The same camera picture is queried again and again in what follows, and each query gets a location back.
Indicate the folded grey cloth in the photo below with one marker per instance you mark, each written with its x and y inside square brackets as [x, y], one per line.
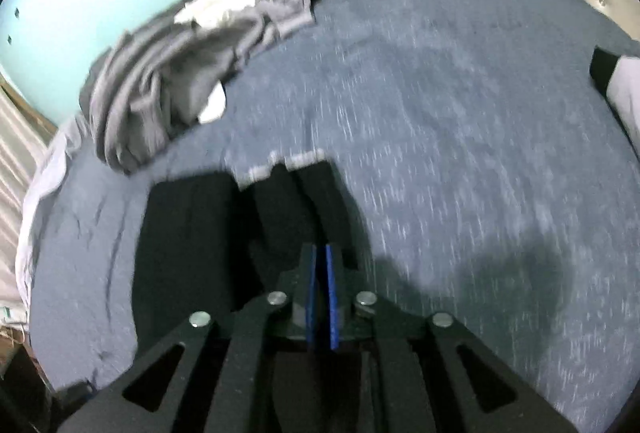
[625, 88]

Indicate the light grey quilt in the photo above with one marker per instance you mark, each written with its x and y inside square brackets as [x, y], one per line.
[45, 173]

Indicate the black sweatshirt with white trim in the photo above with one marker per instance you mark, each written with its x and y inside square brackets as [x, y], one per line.
[200, 238]

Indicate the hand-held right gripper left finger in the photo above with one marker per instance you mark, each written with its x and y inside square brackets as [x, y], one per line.
[311, 303]

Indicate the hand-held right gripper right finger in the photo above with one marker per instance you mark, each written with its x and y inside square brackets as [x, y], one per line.
[334, 308]

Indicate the wooden frame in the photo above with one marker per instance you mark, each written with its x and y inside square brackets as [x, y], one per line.
[30, 105]

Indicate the grey garment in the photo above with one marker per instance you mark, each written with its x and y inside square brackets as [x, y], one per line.
[165, 88]

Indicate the striped curtain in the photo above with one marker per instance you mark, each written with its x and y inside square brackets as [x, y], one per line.
[15, 153]

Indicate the dark wooden furniture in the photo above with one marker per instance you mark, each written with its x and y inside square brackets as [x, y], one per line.
[20, 378]

